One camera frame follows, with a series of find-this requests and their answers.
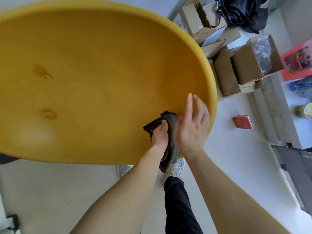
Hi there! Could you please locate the person's right hand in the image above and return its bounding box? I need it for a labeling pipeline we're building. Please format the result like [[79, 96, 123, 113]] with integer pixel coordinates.
[[174, 93, 211, 159]]

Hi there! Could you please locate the person's left hand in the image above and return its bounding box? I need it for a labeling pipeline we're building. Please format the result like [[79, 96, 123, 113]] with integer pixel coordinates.
[[150, 118, 170, 151]]

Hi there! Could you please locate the dark grey cleaning cloth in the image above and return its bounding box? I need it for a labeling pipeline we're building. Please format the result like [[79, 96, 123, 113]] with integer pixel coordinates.
[[143, 111, 180, 173]]

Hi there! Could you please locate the person's right forearm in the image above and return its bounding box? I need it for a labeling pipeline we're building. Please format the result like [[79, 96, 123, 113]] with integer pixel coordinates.
[[184, 149, 291, 234]]

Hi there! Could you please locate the person's left forearm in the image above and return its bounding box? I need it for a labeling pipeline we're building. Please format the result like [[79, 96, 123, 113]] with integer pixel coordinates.
[[69, 145, 169, 234]]

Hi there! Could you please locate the grey sneaker with orange marks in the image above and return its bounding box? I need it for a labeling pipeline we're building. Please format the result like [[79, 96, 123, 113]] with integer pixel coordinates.
[[168, 158, 186, 181]]

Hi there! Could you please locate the small red box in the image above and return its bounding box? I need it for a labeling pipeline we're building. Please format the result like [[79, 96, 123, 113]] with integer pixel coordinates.
[[233, 115, 254, 130]]

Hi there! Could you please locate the flat cardboard box with flaps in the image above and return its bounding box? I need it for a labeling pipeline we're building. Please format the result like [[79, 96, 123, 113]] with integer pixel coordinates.
[[199, 27, 242, 57]]

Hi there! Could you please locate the yellow round table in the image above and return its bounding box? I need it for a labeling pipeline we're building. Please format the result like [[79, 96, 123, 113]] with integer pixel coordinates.
[[0, 0, 218, 165]]

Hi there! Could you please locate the open cardboard box with plastic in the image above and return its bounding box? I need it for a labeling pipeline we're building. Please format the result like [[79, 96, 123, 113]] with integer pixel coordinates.
[[231, 33, 285, 86]]

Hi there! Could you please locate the person's black trouser leg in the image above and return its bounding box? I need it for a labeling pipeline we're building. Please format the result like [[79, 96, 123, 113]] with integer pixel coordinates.
[[163, 176, 204, 234]]

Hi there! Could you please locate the white labelled cardboard box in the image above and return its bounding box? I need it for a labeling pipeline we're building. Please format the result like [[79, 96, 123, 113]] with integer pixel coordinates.
[[173, 14, 195, 37]]

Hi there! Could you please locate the open empty cardboard box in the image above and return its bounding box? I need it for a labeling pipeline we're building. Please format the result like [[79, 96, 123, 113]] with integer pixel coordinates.
[[179, 1, 228, 37]]

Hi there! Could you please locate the white shelf unit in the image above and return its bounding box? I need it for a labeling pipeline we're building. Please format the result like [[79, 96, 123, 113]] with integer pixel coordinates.
[[252, 7, 312, 150]]

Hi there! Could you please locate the black plastic bag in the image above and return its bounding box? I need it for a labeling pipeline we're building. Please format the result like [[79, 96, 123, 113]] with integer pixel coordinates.
[[215, 0, 271, 34]]

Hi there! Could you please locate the blue snack packet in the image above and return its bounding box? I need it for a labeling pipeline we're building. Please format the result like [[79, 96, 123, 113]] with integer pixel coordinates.
[[289, 76, 312, 98]]

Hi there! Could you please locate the green instant noodle cup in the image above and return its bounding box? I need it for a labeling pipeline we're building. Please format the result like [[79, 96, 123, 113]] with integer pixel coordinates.
[[294, 102, 312, 120]]

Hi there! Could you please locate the pink printed box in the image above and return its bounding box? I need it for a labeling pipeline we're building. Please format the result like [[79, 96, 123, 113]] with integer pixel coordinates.
[[281, 39, 312, 82]]

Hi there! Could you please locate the black stand base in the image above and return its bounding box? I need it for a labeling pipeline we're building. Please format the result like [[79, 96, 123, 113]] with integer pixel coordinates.
[[0, 214, 20, 234]]

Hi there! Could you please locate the grey metal frame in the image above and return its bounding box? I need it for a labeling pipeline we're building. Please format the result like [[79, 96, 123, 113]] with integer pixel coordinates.
[[271, 143, 312, 215]]

